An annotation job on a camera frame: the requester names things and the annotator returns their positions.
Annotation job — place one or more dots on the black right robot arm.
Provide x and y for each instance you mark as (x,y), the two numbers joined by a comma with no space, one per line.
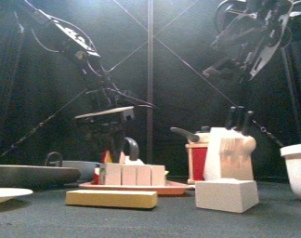
(281,9)

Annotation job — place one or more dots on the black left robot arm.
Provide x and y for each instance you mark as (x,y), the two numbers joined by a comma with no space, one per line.
(70,40)

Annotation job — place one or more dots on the pale blue bowl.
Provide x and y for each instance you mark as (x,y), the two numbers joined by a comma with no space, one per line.
(85,169)

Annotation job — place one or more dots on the large white bowl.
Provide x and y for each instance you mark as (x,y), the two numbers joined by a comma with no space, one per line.
(297,170)

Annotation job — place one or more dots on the sliced toy bread loaf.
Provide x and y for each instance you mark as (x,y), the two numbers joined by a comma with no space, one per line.
(133,175)

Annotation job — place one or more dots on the yellow wooden block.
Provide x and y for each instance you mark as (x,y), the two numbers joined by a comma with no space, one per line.
(112,199)

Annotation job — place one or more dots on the pink toy tray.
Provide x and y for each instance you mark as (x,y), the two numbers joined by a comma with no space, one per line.
(173,187)

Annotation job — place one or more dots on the dark grey shallow pan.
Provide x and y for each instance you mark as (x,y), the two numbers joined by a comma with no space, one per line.
(33,176)

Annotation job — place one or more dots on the red wooden toy stove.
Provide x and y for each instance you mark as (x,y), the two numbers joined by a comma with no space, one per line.
(199,161)

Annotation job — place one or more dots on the white toy knife block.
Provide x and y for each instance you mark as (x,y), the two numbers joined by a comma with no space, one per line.
(229,155)

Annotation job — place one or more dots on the white plate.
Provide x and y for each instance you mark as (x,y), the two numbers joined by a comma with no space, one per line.
(9,193)

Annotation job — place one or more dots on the white wooden cube block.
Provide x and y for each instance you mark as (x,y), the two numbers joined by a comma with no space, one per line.
(227,195)

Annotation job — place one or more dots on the vertical metal frame pole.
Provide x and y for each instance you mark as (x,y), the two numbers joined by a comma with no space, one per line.
(151,62)

